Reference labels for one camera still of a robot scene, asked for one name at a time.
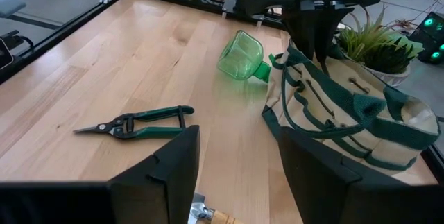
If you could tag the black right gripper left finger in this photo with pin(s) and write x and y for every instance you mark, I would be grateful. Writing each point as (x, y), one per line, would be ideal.
(156, 189)

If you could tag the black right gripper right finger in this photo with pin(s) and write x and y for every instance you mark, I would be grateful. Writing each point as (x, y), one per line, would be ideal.
(329, 189)

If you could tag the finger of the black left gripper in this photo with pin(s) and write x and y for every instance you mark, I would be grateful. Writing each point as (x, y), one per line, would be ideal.
(301, 26)
(329, 26)

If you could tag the green plastic spray bottle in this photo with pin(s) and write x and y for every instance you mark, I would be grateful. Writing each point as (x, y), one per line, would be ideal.
(241, 57)

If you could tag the beige green gardening tote bag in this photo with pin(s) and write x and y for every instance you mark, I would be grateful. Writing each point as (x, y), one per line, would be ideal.
(347, 113)

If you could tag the green artificial succulent plant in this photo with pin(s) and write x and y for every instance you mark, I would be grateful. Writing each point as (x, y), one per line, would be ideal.
(378, 47)

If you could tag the black computer with green lights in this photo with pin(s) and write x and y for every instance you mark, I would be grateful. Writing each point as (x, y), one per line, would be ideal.
(430, 36)

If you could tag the grey blue chair seat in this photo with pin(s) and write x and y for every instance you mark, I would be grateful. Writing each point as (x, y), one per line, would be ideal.
(10, 3)

